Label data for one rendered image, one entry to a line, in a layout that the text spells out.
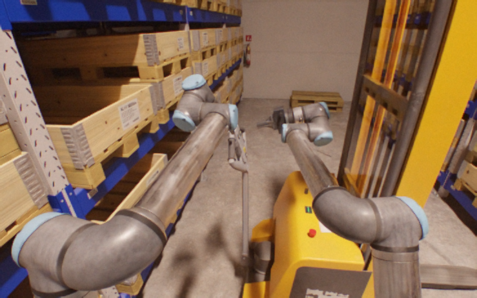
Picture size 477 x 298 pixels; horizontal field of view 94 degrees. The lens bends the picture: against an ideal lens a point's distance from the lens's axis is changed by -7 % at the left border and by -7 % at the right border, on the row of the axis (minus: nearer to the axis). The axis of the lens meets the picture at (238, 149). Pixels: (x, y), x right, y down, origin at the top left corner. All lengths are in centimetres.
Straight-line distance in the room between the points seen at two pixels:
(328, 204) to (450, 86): 60
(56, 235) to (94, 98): 171
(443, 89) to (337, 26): 593
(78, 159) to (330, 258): 129
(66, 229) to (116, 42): 169
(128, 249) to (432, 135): 101
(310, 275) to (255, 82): 598
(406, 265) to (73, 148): 131
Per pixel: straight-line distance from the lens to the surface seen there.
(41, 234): 56
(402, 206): 72
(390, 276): 74
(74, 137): 127
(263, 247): 190
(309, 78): 690
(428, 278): 261
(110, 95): 207
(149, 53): 194
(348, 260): 135
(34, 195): 115
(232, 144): 123
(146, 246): 48
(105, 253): 47
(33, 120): 122
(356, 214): 66
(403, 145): 106
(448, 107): 107
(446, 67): 102
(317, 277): 142
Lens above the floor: 189
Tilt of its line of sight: 28 degrees down
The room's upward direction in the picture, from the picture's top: 1 degrees counter-clockwise
